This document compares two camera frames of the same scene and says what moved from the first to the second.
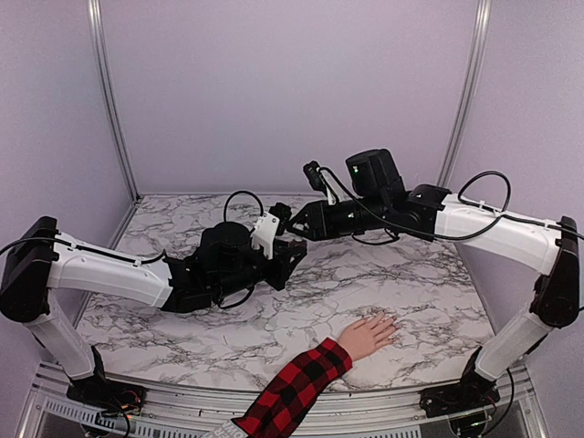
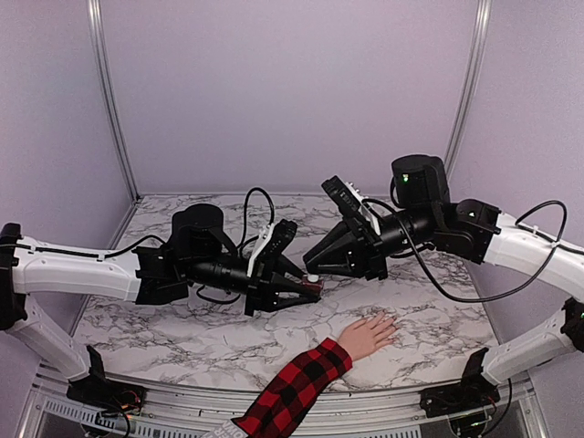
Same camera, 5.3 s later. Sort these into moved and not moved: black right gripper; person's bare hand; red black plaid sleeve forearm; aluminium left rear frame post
Moved: black right gripper
Not moved: person's bare hand; aluminium left rear frame post; red black plaid sleeve forearm
